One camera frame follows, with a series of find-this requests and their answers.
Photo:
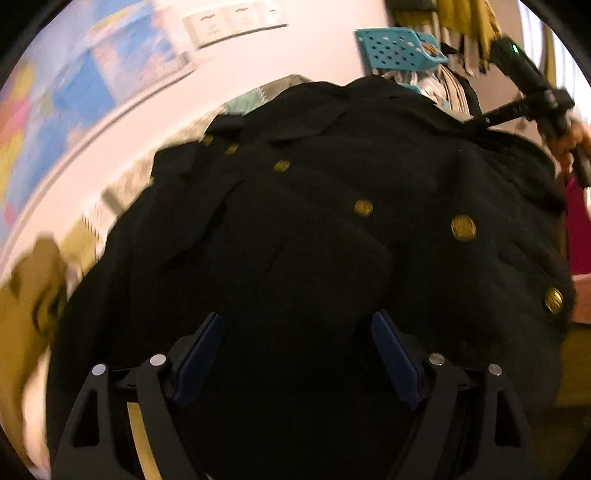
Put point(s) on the colourful wall map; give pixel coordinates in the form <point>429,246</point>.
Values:
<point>92,69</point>

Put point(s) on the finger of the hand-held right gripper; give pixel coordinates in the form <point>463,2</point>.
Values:
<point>503,114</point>

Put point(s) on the black jacket with gold buttons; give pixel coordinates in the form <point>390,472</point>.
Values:
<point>300,230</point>

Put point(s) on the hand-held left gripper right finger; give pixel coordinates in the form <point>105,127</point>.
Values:
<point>397,364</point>

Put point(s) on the white power socket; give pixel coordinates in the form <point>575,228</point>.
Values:
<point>205,30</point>
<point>244,19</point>

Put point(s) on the yellow fringed scarf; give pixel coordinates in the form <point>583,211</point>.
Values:
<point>461,23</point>

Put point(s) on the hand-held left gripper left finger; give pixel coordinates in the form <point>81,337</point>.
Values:
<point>198,364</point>

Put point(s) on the white data socket plate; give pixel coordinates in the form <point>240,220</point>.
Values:
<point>275,14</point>

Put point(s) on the pale clothes bundle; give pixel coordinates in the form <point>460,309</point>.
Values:
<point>450,83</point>

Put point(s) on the blue perforated plastic basket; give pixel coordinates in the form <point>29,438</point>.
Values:
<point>392,46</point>

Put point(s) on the mustard yellow garment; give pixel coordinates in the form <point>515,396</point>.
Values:
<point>27,286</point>

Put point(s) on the person's right hand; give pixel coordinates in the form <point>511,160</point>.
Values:
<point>564,154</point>

